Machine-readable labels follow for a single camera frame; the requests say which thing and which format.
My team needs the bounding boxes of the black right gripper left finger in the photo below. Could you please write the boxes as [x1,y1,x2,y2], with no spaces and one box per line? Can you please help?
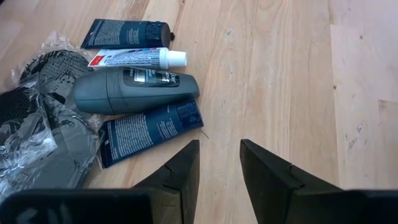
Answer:
[0,139,201,224]

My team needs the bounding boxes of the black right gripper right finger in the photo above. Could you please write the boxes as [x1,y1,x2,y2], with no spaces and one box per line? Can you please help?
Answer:
[239,138,398,224]

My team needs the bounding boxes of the gray deodorant bottle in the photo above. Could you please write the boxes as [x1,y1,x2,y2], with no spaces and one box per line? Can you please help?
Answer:
[73,67,201,115]

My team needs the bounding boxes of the white travel toothpaste tube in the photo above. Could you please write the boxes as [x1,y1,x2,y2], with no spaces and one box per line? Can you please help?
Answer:
[87,47,188,70]

